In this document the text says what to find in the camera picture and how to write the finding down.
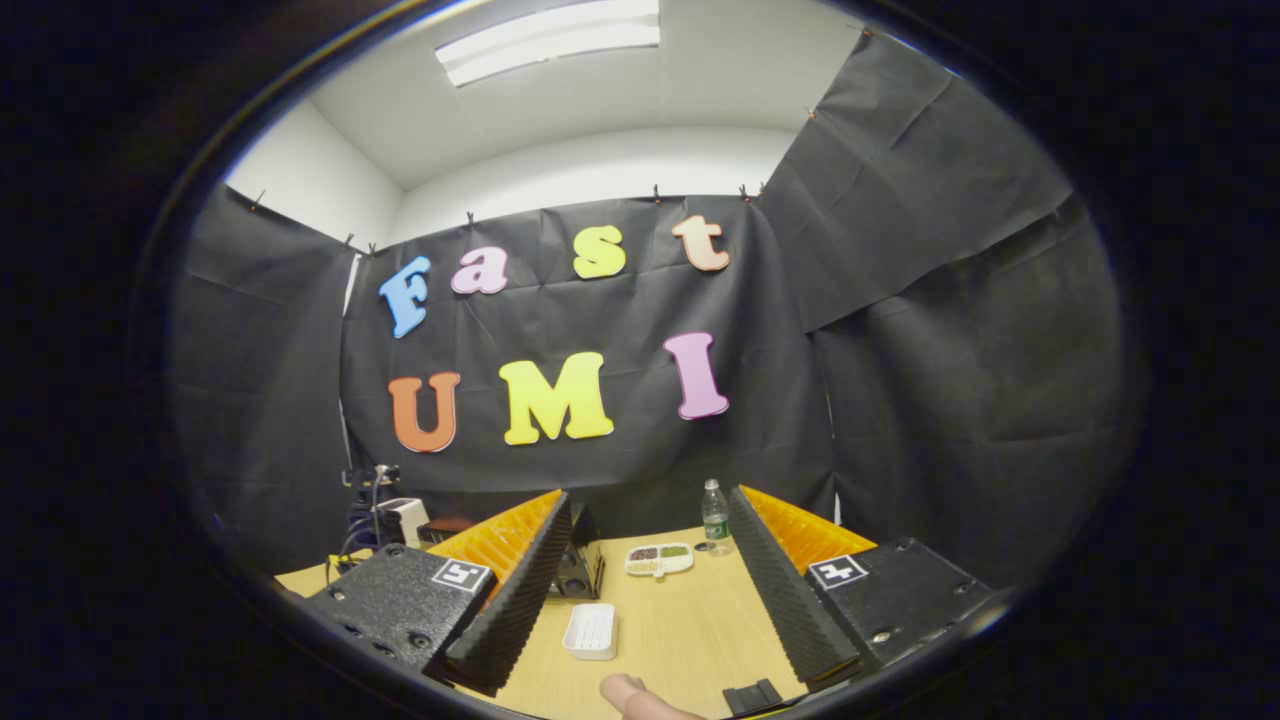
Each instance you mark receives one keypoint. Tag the black electric oven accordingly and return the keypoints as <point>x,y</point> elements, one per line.
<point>585,570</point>

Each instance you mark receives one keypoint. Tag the long ceiling light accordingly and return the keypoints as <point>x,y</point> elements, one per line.
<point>550,40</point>

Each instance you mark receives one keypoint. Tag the white ribbed tray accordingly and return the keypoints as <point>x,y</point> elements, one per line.
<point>590,630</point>

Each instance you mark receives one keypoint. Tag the clear water bottle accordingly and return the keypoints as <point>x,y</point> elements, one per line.
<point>716,525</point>

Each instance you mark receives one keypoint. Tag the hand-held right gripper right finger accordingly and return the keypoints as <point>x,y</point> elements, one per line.
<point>790,610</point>

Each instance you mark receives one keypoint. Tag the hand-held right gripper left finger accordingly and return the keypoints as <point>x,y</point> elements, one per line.
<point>520,610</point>

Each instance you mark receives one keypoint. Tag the white divided snack dish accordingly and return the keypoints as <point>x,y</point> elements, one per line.
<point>660,560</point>

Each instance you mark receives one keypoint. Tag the white toaster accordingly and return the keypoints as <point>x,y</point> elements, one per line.
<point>408,518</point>

